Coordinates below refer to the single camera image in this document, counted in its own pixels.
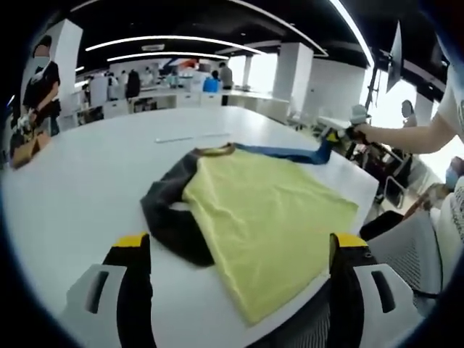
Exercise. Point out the row of white counters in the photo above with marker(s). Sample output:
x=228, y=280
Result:
x=188, y=99

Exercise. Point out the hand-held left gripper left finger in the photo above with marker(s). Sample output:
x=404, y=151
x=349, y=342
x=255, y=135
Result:
x=134, y=308

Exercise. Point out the yellow blue black garment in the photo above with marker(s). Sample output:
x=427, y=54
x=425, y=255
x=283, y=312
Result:
x=253, y=203

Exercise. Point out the black monitor on stand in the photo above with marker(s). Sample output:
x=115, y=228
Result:
x=396, y=61

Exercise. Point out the brown cardboard box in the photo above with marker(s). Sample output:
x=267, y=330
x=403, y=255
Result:
x=25, y=152

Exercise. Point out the ceiling light strip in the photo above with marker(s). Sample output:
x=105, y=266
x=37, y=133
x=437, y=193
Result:
x=170, y=36
x=358, y=32
x=181, y=53

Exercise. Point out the white square pillar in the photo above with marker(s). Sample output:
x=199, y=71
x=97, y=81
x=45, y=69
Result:
x=69, y=65
x=293, y=79

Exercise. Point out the white table hatch cover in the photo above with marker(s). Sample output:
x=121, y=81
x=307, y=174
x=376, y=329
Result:
x=174, y=139

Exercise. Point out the ceiling air vent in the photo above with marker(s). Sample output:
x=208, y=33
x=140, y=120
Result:
x=153, y=47

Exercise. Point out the grey mesh office chair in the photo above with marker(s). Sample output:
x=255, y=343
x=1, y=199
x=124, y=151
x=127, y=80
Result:
x=406, y=250

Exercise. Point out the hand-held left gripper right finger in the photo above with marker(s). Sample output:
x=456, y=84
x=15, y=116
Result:
x=348, y=308

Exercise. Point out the person's white printed shirt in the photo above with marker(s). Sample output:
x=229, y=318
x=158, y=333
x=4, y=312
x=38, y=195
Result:
x=453, y=108

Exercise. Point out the blue bin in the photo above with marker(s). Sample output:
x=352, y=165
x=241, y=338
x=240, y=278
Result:
x=211, y=86

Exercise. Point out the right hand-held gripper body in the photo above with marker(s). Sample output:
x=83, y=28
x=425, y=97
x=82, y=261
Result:
x=359, y=113

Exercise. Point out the person's right hand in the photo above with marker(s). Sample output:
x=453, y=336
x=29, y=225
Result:
x=362, y=132

